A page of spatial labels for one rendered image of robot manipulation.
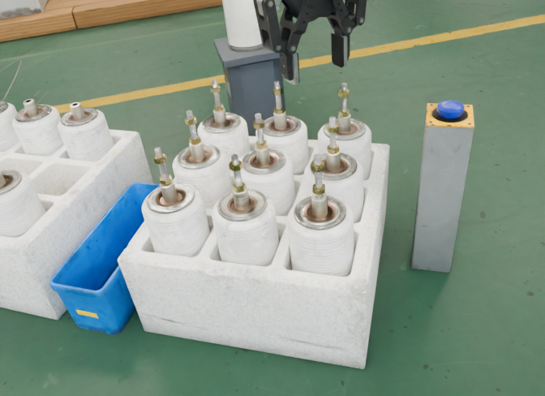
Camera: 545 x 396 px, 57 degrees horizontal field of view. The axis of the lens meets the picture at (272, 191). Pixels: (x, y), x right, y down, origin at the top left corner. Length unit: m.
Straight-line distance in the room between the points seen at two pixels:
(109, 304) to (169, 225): 0.21
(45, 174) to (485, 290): 0.89
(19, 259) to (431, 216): 0.70
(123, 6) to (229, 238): 1.95
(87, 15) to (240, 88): 1.52
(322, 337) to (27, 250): 0.51
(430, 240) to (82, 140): 0.71
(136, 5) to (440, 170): 1.96
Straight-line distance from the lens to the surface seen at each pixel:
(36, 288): 1.00
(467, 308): 0.96
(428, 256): 0.98
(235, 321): 0.84
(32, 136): 1.18
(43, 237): 0.96
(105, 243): 1.04
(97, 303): 0.91
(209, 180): 0.86
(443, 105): 0.83
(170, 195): 0.79
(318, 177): 0.68
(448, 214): 0.91
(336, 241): 0.71
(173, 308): 0.87
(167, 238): 0.79
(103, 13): 2.59
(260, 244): 0.75
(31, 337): 1.05
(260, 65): 1.15
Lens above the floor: 0.71
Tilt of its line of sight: 37 degrees down
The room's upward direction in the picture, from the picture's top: 7 degrees counter-clockwise
